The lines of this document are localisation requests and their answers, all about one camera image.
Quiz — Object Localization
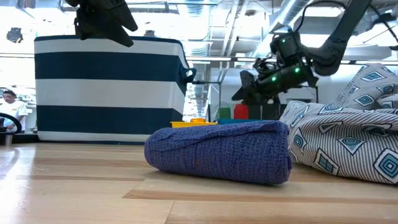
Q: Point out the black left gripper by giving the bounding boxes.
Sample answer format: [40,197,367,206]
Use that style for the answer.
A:
[63,0,139,48]

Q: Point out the black curved hoop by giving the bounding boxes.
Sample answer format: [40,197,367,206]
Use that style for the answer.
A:
[0,112,23,135]

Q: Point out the navy white striped fabric bin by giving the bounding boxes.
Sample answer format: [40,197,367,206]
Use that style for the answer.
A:
[33,34,198,145]

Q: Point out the blue bandage roll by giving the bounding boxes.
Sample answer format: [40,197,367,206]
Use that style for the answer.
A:
[144,120,293,187]

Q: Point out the yellow plastic basket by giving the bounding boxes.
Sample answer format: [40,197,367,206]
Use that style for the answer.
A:
[170,121,219,129]

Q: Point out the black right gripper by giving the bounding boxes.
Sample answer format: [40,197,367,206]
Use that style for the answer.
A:
[231,60,320,103]

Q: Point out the grey patterned hospital gown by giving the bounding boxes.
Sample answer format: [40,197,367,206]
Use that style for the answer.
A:
[279,62,398,185]

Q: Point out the silver ventilation duct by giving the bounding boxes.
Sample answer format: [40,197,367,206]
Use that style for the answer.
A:
[248,0,315,59]

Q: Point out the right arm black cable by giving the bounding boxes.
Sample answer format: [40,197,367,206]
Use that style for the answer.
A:
[292,0,398,45]

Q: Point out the standing person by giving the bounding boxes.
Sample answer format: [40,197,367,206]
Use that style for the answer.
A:
[0,90,29,132]

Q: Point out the black aluminium mount frame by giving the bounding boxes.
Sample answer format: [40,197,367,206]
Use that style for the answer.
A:
[0,133,40,146]

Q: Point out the teal plastic bin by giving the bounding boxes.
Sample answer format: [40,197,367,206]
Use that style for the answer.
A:
[217,118,266,126]

